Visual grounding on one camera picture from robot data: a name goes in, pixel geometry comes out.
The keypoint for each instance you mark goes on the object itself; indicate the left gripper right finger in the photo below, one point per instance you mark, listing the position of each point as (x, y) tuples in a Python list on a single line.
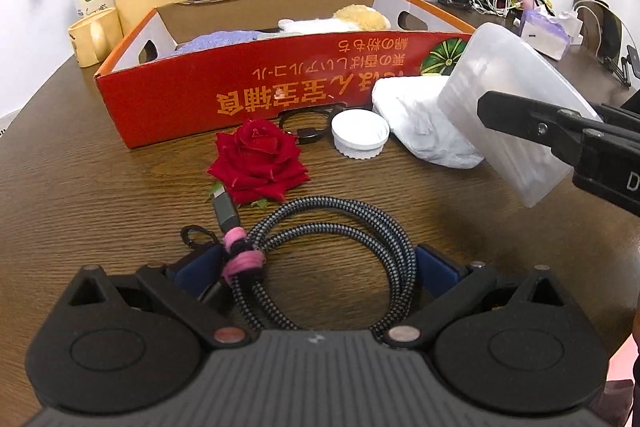
[(509, 346)]

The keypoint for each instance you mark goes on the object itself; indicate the white plastic bag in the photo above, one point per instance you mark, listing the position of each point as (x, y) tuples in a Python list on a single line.
[(409, 106)]

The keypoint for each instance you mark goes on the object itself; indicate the yellow ceramic mug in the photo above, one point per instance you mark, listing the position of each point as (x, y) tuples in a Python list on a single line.
[(95, 36)]

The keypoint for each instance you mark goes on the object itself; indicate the red artificial rose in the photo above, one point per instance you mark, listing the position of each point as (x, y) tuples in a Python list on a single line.
[(257, 161)]

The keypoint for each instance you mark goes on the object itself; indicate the phone on stand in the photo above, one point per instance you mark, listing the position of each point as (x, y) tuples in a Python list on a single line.
[(626, 69)]

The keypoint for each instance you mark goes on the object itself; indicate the red cardboard box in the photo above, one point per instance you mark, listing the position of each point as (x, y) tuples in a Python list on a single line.
[(154, 95)]

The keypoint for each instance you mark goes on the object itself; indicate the translucent plastic container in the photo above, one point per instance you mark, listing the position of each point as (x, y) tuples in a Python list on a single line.
[(495, 59)]

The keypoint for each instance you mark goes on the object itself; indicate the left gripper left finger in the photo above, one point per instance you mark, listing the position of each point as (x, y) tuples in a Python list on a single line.
[(116, 344)]

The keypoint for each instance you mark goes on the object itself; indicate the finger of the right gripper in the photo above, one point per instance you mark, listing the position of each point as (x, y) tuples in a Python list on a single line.
[(558, 128)]

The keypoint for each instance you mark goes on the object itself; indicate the purple fabric pouch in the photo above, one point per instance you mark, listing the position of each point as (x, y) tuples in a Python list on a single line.
[(217, 39)]

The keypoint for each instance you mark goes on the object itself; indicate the yellow white alpaca plush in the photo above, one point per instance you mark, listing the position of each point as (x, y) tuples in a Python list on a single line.
[(354, 17)]

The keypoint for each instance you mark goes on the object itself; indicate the person's right hand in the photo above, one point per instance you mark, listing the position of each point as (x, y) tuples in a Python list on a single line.
[(635, 333)]

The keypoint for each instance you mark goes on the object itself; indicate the purple tissue pack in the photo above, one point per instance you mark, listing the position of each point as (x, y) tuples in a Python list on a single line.
[(551, 35)]

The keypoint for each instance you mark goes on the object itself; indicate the large white ribbed lid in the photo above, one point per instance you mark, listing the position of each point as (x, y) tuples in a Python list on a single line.
[(359, 133)]

